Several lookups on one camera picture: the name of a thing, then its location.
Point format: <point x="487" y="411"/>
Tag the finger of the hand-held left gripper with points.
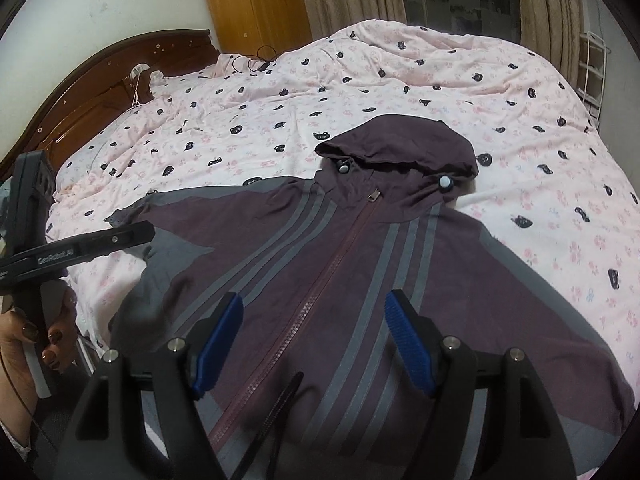
<point x="117" y="239"/>

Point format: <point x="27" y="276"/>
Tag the white shelf rack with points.
<point x="582" y="60"/>

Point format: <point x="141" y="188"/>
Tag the purple grey hooded jacket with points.
<point x="340" y="285"/>

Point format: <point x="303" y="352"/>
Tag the dark wooden headboard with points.
<point x="100" y="90"/>

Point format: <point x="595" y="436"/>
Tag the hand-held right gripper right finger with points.
<point x="407" y="345"/>

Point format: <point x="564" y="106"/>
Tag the pink cat print blanket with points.
<point x="400" y="85"/>

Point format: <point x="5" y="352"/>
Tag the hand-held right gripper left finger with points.
<point x="220" y="345"/>

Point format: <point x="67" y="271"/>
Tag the person's left hand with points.
<point x="15" y="360"/>

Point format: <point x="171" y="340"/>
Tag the light wooden wardrobe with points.
<point x="255" y="0"/>

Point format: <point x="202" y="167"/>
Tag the person's left forearm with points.
<point x="12" y="437"/>

